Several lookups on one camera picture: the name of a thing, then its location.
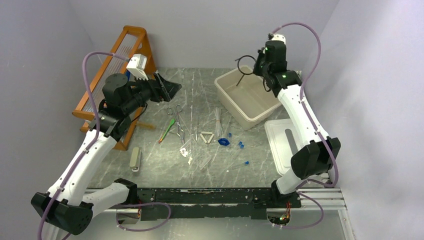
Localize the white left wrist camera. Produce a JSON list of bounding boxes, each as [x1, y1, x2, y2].
[[126, 54, 149, 81]]

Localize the blue plastic hexagon cap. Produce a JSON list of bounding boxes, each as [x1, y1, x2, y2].
[[218, 138, 230, 146]]

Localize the white clay triangle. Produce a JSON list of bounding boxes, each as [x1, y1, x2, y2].
[[200, 131, 215, 144]]

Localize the clear glass tube bundle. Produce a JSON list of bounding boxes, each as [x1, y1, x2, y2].
[[214, 107, 223, 138]]

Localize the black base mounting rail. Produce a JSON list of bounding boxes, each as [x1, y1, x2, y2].
[[116, 187, 302, 221]]

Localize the beige plastic bin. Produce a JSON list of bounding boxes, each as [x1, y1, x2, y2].
[[214, 67, 282, 131]]

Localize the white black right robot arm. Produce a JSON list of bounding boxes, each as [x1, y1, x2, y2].
[[253, 40, 341, 207]]

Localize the metal scissor forceps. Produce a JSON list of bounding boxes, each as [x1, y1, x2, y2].
[[167, 104, 185, 144]]

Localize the beige stapler-like case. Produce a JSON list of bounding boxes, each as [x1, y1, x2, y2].
[[129, 147, 141, 173]]

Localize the white plastic bin lid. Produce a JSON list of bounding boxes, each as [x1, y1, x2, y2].
[[264, 118, 321, 176]]

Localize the blue capped clear tube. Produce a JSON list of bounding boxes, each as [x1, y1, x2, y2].
[[231, 161, 250, 169]]

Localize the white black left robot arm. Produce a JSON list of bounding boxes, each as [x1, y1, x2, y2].
[[31, 72, 182, 235]]

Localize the black wire ring stand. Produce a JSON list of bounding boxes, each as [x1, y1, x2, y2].
[[234, 55, 257, 87]]

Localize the orange test tube brush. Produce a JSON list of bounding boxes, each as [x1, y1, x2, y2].
[[136, 122, 157, 130]]

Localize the small blue cap pair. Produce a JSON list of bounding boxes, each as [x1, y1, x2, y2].
[[238, 141, 245, 149]]

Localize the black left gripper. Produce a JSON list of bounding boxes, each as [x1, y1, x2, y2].
[[122, 70, 182, 114]]

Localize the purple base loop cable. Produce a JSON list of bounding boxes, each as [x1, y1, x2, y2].
[[114, 202, 172, 232]]

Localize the green plastic spatula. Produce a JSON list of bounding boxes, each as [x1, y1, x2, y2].
[[158, 118, 176, 144]]

